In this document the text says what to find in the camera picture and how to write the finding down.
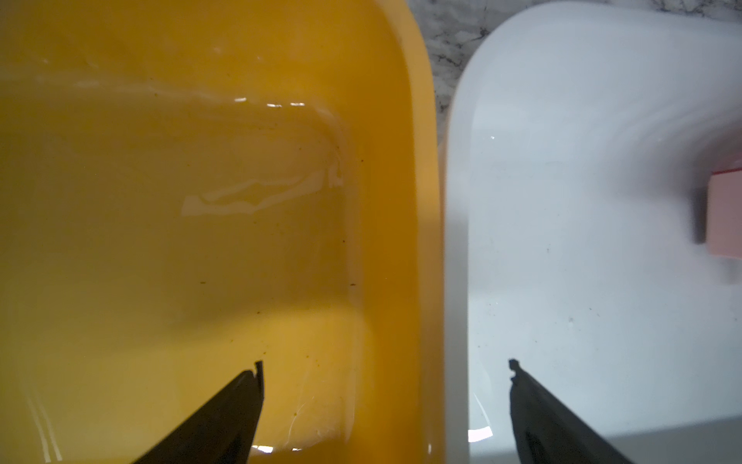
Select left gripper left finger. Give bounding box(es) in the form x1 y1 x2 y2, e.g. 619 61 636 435
135 361 265 464

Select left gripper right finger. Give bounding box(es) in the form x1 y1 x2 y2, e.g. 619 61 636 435
508 359 629 464

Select yellow storage box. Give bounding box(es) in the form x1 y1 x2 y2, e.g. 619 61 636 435
1 1 446 463

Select white storage box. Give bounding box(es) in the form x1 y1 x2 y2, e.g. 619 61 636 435
444 2 741 463

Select pink sharpener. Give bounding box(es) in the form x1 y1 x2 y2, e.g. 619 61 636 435
706 169 741 259

